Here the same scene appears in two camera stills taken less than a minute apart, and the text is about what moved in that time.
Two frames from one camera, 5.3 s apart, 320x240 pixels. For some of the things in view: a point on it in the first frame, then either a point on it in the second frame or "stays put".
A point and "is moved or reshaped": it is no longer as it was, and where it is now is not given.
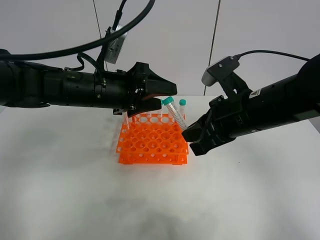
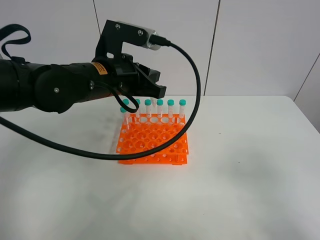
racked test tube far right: (182, 103) stays put
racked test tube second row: (125, 120) stays put
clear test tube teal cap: (169, 101) is moved or reshaped
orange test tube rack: (153, 139) stays put
